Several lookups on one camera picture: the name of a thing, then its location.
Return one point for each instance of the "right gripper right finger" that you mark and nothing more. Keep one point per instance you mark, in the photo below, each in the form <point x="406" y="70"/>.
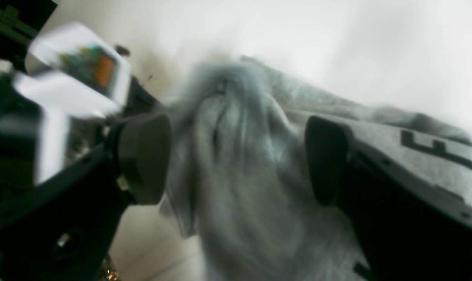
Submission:
<point x="408" y="228"/>

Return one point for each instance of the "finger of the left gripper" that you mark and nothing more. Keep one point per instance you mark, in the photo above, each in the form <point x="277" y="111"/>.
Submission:
<point x="139" y="101"/>

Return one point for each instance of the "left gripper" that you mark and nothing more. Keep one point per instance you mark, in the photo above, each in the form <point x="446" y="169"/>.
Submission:
<point x="26" y="129"/>

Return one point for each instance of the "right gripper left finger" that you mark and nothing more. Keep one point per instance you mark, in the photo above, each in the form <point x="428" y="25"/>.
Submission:
<point x="62" y="230"/>

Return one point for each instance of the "grey T-shirt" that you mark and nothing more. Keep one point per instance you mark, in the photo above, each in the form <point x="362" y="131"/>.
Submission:
<point x="239" y="178"/>

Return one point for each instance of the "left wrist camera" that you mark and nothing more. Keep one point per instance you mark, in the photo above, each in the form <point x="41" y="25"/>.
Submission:
<point x="79" y="74"/>

